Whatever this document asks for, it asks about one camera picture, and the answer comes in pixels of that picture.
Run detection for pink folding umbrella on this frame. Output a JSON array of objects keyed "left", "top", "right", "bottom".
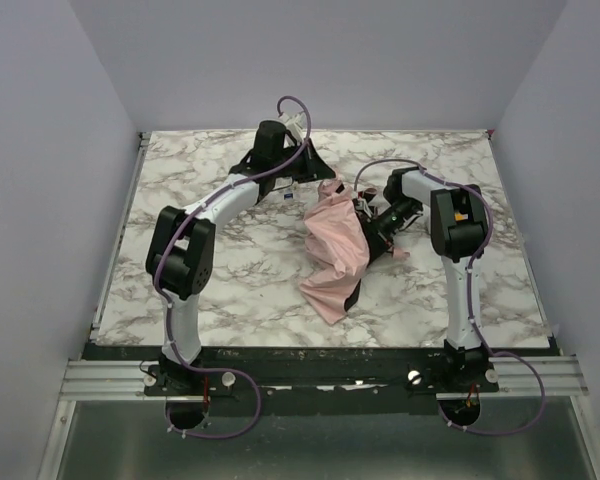
[{"left": 298, "top": 179, "right": 411, "bottom": 326}]

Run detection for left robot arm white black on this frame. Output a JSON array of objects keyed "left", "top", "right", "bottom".
[{"left": 145, "top": 114, "right": 335, "bottom": 365}]

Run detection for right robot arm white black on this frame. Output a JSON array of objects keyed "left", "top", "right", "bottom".
[{"left": 353, "top": 165, "right": 493, "bottom": 371}]

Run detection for clear plastic organizer box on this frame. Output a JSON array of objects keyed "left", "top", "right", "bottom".
[{"left": 276, "top": 183, "right": 300, "bottom": 201}]

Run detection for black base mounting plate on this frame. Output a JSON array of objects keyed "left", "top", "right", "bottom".
[{"left": 83, "top": 344, "right": 499, "bottom": 417}]

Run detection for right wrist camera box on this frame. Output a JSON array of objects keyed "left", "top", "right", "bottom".
[{"left": 353, "top": 187, "right": 378, "bottom": 218}]

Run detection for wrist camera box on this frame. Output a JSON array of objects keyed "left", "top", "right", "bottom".
[
  {"left": 278, "top": 112, "right": 307, "bottom": 143},
  {"left": 353, "top": 187, "right": 378, "bottom": 218}
]

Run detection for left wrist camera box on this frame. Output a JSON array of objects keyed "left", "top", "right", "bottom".
[{"left": 278, "top": 112, "right": 307, "bottom": 143}]

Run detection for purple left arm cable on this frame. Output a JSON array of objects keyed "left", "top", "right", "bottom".
[{"left": 139, "top": 94, "right": 316, "bottom": 442}]

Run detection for aluminium frame rail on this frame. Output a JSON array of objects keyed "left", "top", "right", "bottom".
[{"left": 38, "top": 360, "right": 144, "bottom": 479}]

